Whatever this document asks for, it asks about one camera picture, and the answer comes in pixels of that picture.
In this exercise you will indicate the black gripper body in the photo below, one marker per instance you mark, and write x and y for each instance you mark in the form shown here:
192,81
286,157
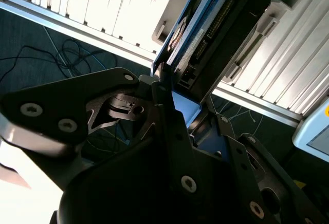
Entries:
123,188

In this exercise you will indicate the hard disk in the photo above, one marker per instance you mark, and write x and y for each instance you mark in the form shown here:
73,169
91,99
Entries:
231,44

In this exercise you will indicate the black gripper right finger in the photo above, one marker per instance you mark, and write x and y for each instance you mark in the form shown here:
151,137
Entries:
240,158

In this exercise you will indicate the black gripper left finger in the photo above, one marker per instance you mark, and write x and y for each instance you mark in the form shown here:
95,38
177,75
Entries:
51,100

